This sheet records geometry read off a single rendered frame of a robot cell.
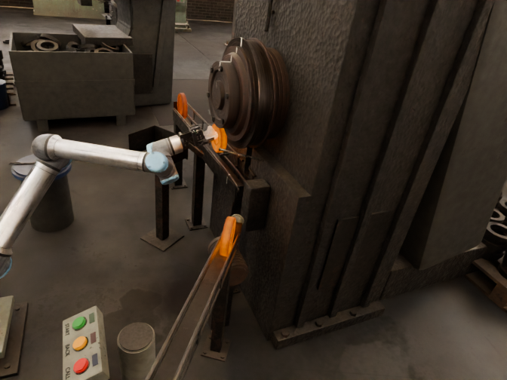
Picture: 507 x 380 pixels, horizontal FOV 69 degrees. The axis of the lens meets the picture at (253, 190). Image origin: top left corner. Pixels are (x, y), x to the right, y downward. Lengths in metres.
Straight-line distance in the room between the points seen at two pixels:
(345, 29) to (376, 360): 1.56
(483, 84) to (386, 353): 1.35
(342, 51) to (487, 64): 0.66
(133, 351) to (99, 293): 0.93
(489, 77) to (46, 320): 2.26
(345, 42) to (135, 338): 1.17
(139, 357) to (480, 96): 1.62
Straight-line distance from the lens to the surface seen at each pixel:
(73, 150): 1.85
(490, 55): 1.73
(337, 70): 1.30
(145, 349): 1.35
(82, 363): 1.23
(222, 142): 1.88
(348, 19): 1.28
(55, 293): 2.30
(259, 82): 1.46
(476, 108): 1.82
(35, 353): 2.08
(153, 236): 2.55
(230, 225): 1.38
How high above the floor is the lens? 1.61
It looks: 31 degrees down
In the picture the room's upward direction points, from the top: 8 degrees clockwise
